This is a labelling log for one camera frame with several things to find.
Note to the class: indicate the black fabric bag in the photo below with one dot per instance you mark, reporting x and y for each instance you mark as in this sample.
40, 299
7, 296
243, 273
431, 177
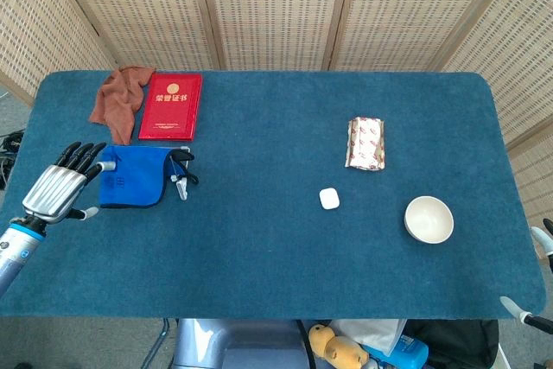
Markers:
458, 341

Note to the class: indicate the brown crumpled cloth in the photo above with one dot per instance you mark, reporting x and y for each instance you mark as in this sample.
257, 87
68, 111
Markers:
118, 105

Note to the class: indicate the white earbuds case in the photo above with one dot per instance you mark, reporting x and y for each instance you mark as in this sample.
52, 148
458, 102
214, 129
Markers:
329, 199

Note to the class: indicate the gold foil snack packet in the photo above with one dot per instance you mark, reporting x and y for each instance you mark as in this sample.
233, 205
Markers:
365, 144

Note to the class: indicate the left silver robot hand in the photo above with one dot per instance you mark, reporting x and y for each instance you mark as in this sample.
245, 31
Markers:
52, 192

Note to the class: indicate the grey and blue cloth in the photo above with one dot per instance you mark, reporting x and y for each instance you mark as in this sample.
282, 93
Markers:
134, 179

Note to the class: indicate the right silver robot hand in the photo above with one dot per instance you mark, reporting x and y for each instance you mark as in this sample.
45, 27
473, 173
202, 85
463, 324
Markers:
540, 239

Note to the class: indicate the blue plastic bottle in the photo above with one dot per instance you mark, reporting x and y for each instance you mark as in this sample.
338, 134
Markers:
408, 349

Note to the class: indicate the white plastic bag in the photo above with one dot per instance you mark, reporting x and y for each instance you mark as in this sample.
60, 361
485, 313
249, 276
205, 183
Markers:
371, 332

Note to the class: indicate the yellow plush toy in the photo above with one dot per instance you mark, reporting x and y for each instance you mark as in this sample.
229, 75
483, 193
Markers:
332, 347

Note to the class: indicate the white round bowl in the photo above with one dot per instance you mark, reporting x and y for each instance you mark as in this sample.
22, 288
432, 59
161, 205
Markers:
428, 220

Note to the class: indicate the red certificate book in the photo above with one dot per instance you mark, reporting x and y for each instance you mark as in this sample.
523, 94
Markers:
173, 105

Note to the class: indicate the blue carpet table mat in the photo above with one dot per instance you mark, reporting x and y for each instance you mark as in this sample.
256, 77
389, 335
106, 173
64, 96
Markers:
276, 135

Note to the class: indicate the silver blue robot base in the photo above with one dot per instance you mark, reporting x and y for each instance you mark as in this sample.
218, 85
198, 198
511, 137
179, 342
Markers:
242, 343

